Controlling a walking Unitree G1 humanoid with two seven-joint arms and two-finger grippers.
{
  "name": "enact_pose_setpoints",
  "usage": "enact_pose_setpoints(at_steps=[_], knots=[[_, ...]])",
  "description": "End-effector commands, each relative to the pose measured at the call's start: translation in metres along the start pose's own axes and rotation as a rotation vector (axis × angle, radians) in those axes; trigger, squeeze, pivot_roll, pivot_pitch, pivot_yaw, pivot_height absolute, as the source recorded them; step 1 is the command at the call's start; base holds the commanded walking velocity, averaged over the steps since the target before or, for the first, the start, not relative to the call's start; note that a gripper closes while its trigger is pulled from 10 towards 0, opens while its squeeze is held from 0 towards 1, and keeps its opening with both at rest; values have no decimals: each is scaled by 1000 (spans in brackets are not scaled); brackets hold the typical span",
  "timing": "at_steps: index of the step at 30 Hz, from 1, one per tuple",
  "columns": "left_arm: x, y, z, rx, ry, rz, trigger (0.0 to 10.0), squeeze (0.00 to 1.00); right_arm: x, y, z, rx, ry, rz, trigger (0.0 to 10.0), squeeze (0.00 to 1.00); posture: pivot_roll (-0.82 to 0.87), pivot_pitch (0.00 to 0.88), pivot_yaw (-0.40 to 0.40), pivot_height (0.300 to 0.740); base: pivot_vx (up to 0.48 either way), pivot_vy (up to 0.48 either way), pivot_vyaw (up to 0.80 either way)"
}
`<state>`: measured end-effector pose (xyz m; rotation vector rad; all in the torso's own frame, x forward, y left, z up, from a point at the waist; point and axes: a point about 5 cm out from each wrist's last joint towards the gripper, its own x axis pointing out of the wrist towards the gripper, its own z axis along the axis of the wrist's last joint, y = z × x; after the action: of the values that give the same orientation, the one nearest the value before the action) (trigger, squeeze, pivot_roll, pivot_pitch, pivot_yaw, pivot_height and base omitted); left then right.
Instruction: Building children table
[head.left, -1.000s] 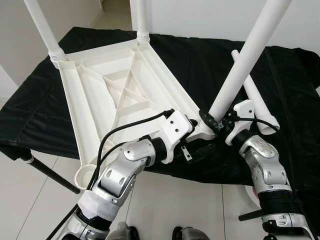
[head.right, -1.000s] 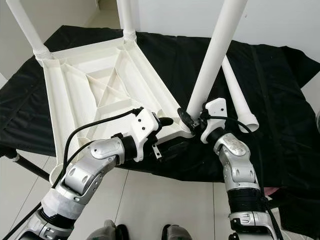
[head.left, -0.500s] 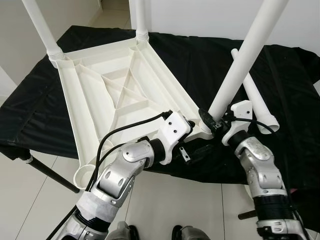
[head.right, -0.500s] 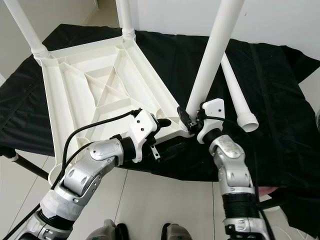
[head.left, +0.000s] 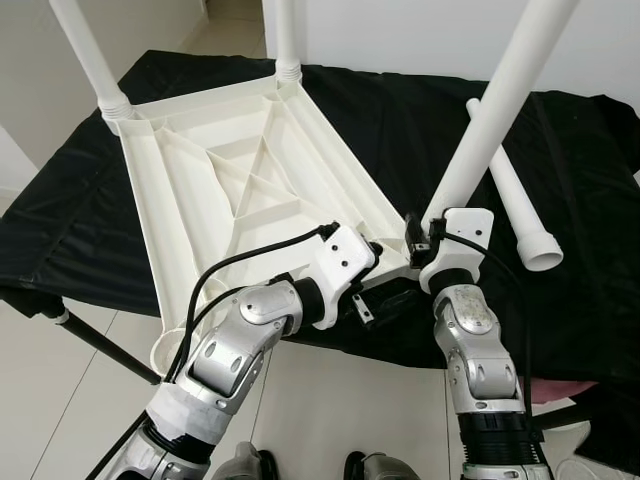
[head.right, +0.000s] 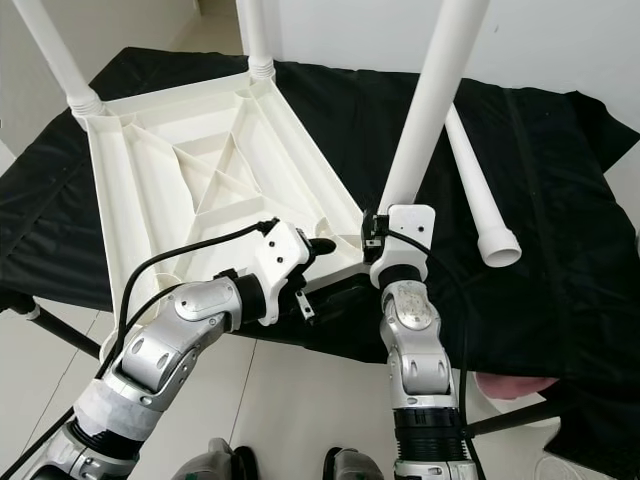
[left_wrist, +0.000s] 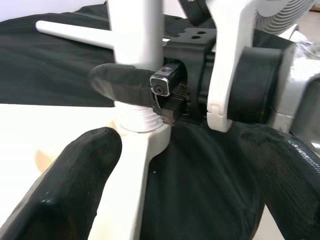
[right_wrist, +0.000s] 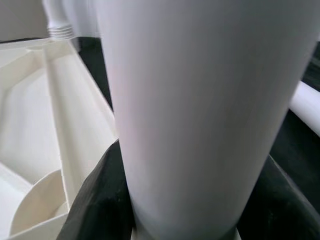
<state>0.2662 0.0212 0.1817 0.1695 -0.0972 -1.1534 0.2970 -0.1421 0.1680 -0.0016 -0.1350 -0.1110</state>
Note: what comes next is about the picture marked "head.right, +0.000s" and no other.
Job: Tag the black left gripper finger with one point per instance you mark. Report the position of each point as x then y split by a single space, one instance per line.
322 246

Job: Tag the white plastic table top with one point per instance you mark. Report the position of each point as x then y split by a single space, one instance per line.
160 170

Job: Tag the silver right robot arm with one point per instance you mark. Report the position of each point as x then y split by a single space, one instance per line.
420 350

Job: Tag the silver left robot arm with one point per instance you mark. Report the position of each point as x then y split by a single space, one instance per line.
170 340

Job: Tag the grey right robot leg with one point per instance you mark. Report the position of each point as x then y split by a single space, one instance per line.
355 466

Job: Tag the pink cloth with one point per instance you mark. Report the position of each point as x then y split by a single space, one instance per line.
515 387

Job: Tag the black table cloth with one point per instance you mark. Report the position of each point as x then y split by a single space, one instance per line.
580 200

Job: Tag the black metal table leg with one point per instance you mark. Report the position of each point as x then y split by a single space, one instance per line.
525 420
70 338

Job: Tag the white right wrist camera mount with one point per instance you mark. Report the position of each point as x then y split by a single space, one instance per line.
408 240

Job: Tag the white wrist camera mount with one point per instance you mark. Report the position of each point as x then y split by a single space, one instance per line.
408 240
280 265

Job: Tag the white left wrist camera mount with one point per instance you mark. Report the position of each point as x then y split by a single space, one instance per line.
280 265

